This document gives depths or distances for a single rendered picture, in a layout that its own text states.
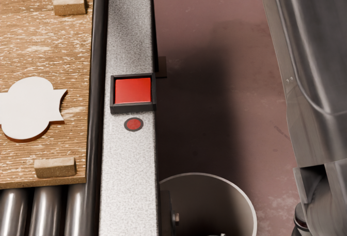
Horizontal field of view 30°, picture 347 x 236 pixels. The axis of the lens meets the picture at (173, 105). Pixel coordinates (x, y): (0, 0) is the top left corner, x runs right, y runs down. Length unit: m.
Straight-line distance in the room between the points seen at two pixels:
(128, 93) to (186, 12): 1.73
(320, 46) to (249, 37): 2.26
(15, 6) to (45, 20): 0.08
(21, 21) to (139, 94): 0.30
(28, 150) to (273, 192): 1.23
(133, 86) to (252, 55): 1.51
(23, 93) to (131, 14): 0.30
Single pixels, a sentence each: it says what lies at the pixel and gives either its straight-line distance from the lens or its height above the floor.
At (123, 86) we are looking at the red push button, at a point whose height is 0.93.
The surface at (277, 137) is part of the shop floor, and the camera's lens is 2.26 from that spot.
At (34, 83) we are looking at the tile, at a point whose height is 0.95.
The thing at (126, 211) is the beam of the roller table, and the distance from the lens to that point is 0.93.
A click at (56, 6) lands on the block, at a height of 0.96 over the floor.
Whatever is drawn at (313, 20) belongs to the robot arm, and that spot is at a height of 1.43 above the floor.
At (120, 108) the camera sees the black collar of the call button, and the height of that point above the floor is 0.93.
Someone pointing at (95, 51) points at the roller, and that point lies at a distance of 1.18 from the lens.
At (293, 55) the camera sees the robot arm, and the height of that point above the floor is 1.41.
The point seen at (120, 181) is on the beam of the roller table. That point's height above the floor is 0.91.
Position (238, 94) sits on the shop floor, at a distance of 2.40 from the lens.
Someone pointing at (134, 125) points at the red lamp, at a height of 0.92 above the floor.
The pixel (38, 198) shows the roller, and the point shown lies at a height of 0.92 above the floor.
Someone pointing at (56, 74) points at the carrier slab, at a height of 0.94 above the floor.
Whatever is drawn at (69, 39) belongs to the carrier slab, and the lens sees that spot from 1.19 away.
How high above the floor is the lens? 1.67
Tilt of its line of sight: 45 degrees down
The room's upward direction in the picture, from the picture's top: 3 degrees counter-clockwise
